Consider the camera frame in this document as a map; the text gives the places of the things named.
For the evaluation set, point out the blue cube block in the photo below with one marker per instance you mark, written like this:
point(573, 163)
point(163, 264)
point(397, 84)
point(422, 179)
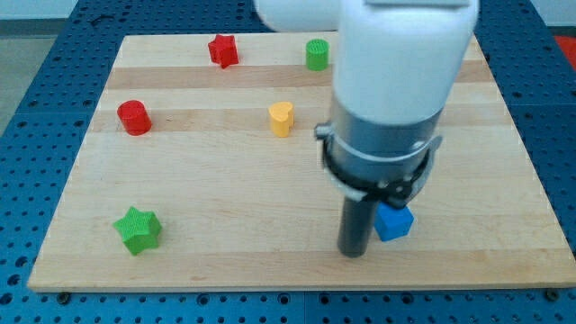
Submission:
point(392, 223)

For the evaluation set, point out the light wooden board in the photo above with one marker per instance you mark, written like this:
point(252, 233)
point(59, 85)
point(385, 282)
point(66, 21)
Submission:
point(244, 210)

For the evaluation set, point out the red cylinder block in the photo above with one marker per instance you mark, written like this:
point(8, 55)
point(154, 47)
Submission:
point(134, 117)

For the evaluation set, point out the green cylinder block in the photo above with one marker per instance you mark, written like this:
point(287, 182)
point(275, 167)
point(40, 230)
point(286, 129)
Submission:
point(317, 54)

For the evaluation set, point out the yellow heart block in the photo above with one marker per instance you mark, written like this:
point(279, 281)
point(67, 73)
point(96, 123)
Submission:
point(281, 118)

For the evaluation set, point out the red star block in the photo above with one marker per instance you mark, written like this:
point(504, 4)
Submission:
point(223, 50)

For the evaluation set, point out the green star block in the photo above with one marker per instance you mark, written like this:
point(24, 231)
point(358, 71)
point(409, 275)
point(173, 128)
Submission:
point(139, 230)

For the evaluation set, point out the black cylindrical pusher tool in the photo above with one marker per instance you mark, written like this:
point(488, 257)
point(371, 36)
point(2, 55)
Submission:
point(356, 224)

